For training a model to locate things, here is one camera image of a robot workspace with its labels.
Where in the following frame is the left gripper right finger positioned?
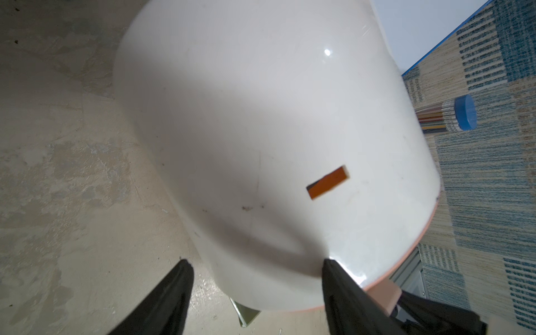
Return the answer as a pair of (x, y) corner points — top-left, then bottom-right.
(322, 259), (404, 335)

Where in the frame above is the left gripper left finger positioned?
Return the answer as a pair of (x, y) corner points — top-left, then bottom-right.
(110, 259), (194, 334)

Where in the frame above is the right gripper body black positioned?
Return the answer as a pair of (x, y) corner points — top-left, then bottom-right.
(391, 291), (488, 335)

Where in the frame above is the pink plug cube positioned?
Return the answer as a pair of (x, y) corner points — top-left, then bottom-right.
(367, 279), (402, 316)

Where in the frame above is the white round drawer cabinet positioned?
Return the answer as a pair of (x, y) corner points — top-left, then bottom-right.
(114, 1), (441, 311)

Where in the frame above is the blue lid pencil canister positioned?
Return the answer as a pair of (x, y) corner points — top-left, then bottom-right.
(415, 95), (477, 135)

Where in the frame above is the white board on easel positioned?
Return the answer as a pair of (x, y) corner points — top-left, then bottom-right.
(371, 0), (488, 74)

